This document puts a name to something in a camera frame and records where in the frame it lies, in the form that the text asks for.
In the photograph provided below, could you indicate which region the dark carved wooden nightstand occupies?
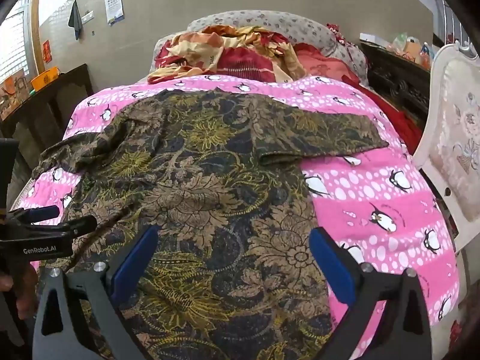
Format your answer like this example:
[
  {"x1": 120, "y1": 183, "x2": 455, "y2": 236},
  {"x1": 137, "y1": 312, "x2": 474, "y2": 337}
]
[{"x1": 359, "y1": 33, "x2": 432, "y2": 143}]

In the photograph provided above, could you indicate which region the brown floral batik shirt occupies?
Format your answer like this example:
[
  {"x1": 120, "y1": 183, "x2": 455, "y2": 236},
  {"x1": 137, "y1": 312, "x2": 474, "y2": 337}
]
[{"x1": 32, "y1": 87, "x2": 390, "y2": 360}]

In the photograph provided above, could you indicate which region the person's left hand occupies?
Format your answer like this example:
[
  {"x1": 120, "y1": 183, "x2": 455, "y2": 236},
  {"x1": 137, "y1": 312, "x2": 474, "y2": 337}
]
[{"x1": 0, "y1": 264, "x2": 39, "y2": 320}]

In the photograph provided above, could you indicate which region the window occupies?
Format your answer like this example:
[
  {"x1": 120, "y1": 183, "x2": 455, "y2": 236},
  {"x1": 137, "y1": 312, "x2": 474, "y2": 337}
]
[{"x1": 0, "y1": 0, "x2": 32, "y2": 83}]

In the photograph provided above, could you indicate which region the red orange floral quilt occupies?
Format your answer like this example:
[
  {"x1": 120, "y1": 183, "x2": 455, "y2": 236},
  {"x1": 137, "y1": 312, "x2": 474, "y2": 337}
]
[{"x1": 147, "y1": 25, "x2": 309, "y2": 84}]

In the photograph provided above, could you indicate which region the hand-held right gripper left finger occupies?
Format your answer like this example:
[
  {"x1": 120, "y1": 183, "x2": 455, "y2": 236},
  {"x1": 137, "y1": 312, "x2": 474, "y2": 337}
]
[{"x1": 32, "y1": 226, "x2": 160, "y2": 360}]

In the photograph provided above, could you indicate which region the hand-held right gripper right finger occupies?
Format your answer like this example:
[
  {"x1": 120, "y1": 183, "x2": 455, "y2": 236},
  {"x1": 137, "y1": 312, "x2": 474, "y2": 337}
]
[{"x1": 308, "y1": 226, "x2": 433, "y2": 360}]

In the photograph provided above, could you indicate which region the dark hanging cloth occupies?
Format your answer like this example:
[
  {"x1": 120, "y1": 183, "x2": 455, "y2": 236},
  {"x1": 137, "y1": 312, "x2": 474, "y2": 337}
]
[{"x1": 68, "y1": 0, "x2": 84, "y2": 41}]

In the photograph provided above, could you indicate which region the pink penguin print blanket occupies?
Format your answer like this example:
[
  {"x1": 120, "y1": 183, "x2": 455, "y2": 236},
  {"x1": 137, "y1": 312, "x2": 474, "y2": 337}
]
[{"x1": 13, "y1": 74, "x2": 461, "y2": 360}]

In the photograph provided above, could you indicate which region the orange box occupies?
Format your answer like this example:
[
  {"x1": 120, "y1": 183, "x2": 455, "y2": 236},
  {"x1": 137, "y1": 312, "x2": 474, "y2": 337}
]
[{"x1": 30, "y1": 66, "x2": 61, "y2": 91}]

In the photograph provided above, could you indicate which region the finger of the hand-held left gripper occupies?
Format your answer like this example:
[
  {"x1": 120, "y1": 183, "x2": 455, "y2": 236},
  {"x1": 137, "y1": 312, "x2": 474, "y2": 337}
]
[
  {"x1": 15, "y1": 205, "x2": 61, "y2": 226},
  {"x1": 54, "y1": 215, "x2": 98, "y2": 241}
]

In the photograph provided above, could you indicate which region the grey patterned pillow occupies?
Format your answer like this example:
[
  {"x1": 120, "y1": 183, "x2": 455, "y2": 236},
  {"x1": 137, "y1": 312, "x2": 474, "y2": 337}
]
[{"x1": 150, "y1": 10, "x2": 370, "y2": 87}]

